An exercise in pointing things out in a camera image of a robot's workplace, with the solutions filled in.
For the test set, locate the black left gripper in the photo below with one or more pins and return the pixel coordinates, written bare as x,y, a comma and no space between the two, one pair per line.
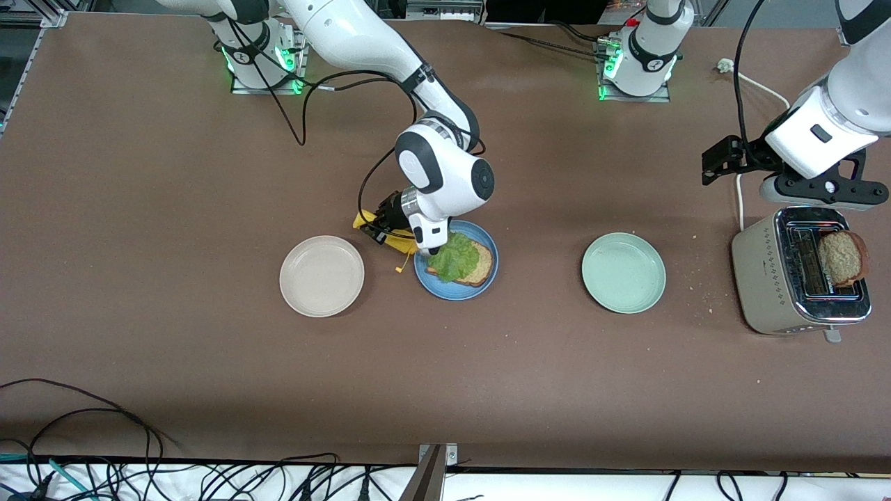
742,157

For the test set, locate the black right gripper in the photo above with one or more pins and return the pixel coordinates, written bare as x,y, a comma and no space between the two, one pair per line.
393,212

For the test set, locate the yellow mustard squeeze bottle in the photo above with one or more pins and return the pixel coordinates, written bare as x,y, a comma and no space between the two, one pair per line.
400,243

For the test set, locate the green lettuce leaf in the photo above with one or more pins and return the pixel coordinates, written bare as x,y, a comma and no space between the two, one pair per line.
456,257

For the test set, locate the brown bread slice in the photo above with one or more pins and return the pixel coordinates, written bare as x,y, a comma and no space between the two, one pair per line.
844,257
485,268

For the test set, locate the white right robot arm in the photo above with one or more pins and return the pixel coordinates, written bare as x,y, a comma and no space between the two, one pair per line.
348,35

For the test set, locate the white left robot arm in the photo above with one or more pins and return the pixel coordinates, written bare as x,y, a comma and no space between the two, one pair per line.
647,69

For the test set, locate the beige round plate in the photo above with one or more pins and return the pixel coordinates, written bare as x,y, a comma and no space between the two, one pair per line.
321,277

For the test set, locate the blue round plate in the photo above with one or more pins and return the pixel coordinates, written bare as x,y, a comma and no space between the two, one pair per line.
452,292

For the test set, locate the green round plate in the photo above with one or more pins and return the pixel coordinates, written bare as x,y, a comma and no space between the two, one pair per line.
624,273

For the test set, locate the beige chrome toaster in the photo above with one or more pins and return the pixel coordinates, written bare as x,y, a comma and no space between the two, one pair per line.
766,278

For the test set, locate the grey power strip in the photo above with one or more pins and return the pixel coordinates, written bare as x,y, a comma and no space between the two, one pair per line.
424,10

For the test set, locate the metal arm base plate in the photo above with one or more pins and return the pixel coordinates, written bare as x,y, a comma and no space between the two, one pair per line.
637,99
303,52

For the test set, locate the grey metal table bracket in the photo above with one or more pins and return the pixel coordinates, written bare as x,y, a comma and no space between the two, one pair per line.
424,480

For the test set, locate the aluminium frame bar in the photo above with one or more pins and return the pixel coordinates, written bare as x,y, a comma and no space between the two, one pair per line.
31,62

